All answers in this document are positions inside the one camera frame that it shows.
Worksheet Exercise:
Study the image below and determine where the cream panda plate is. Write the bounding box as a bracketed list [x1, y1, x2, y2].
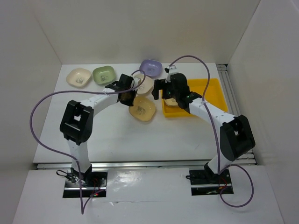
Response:
[66, 68, 92, 89]
[134, 74, 154, 95]

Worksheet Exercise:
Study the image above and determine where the yellow panda plate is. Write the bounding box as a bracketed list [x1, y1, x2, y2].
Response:
[128, 96, 156, 122]
[163, 98, 178, 107]

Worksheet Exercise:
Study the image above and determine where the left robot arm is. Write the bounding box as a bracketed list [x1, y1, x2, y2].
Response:
[60, 74, 142, 186]

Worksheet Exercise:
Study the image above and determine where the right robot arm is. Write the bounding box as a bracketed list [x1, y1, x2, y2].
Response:
[152, 73, 256, 183]

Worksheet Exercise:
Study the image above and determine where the yellow plastic bin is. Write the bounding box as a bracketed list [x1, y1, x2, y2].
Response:
[162, 78, 228, 118]

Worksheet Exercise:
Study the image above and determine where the purple panda plate back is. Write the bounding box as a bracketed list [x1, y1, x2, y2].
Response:
[139, 59, 163, 78]

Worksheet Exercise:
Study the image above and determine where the green panda plate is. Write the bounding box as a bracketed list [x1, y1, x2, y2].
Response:
[93, 66, 116, 86]

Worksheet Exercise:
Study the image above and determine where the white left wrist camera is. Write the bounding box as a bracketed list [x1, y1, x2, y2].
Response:
[132, 74, 144, 88]

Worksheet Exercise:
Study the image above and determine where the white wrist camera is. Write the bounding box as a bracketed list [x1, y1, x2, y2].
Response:
[164, 65, 179, 83]
[132, 74, 144, 88]

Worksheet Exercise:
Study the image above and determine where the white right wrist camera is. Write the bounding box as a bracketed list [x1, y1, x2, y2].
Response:
[164, 65, 179, 83]

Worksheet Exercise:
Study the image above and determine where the aluminium mounting rail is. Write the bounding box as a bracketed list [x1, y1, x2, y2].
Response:
[35, 158, 217, 171]

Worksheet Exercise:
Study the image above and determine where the aluminium side rail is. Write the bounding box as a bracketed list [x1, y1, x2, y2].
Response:
[216, 64, 257, 165]

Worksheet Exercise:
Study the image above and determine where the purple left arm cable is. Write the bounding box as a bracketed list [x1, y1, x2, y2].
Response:
[29, 70, 147, 215]

